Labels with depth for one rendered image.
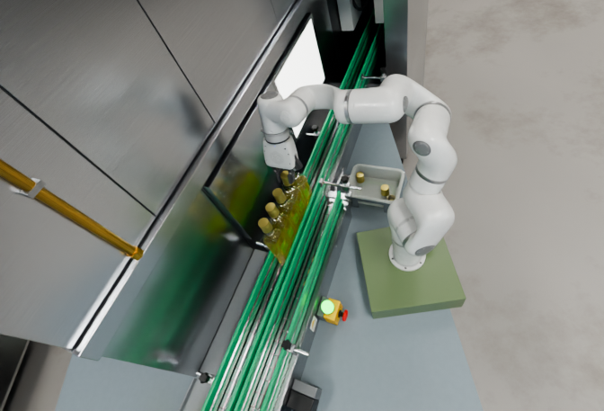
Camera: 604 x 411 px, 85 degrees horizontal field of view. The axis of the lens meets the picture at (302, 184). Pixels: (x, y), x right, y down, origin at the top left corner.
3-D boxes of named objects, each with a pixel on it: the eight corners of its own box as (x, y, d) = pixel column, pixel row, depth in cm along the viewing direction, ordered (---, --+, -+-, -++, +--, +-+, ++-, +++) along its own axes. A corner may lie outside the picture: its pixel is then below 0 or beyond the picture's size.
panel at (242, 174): (321, 78, 167) (305, 13, 140) (326, 78, 166) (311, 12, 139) (244, 237, 124) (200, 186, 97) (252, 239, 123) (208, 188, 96)
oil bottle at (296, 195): (299, 211, 136) (285, 181, 120) (312, 214, 134) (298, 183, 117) (294, 223, 134) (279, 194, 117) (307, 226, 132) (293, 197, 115)
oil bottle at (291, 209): (294, 223, 134) (279, 194, 117) (307, 226, 132) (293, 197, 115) (289, 236, 131) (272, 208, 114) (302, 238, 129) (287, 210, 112)
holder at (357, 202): (345, 173, 158) (343, 163, 152) (404, 182, 147) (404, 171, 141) (334, 203, 150) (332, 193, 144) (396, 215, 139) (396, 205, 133)
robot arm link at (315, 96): (350, 129, 82) (280, 130, 93) (367, 106, 91) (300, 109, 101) (344, 98, 77) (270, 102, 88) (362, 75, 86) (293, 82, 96)
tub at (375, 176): (356, 174, 156) (354, 162, 149) (405, 181, 147) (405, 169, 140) (346, 205, 147) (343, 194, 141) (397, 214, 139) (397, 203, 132)
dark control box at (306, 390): (300, 380, 113) (294, 378, 106) (323, 389, 110) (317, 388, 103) (292, 407, 109) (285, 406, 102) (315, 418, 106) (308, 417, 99)
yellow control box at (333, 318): (325, 301, 126) (322, 295, 120) (344, 307, 123) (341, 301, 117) (320, 319, 123) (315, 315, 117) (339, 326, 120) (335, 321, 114)
